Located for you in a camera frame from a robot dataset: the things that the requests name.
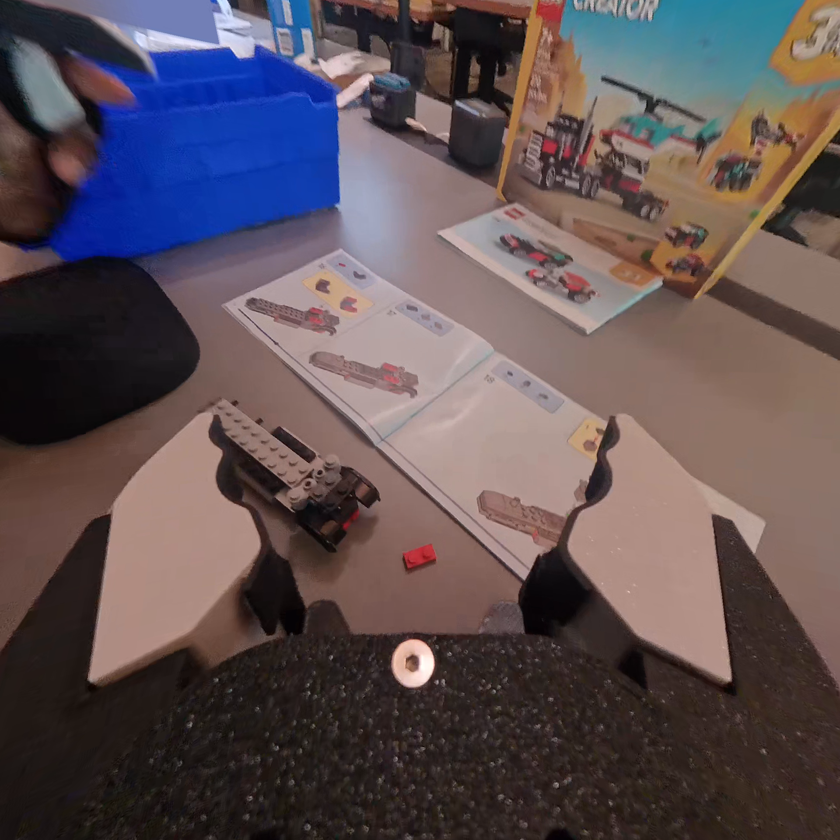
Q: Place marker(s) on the black bag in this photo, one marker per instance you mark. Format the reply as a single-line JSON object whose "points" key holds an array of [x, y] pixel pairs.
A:
{"points": [[478, 134]]}

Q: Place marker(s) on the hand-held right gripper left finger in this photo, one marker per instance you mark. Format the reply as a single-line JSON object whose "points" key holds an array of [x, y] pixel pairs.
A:
{"points": [[170, 544]]}

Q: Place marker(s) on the black device with teal top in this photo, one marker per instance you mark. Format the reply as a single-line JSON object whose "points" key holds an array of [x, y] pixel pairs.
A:
{"points": [[392, 102]]}

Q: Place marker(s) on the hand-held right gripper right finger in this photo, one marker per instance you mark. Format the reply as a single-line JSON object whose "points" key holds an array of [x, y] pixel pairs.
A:
{"points": [[649, 558]]}

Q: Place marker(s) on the black mesh cushion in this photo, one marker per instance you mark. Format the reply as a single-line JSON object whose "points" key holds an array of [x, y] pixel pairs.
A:
{"points": [[85, 348]]}

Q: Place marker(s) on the blue tablecloth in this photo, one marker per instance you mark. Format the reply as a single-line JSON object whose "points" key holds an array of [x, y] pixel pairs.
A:
{"points": [[197, 151]]}

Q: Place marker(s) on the person's left hand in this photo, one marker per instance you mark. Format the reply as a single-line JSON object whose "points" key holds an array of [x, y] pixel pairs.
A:
{"points": [[26, 177]]}

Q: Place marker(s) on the grey desk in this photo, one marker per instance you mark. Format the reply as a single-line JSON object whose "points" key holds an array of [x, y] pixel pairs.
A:
{"points": [[689, 407]]}

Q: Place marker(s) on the instruction booklet with car cover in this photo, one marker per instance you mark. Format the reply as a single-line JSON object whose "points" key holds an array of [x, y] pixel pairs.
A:
{"points": [[525, 275]]}

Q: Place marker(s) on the small red plate piece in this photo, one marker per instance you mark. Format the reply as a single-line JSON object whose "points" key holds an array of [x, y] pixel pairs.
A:
{"points": [[420, 556]]}

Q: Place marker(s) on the grey toy brick model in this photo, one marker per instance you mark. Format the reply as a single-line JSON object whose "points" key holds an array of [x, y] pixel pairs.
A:
{"points": [[262, 446]]}

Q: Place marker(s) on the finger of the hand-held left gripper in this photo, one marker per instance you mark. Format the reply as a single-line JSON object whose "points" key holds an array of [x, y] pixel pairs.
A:
{"points": [[128, 44]]}

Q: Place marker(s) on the toy brick box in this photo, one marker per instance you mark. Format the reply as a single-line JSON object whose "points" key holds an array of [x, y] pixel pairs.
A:
{"points": [[656, 98]]}

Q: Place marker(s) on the blue toy box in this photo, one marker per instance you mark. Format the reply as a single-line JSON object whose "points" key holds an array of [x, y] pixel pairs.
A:
{"points": [[289, 26]]}

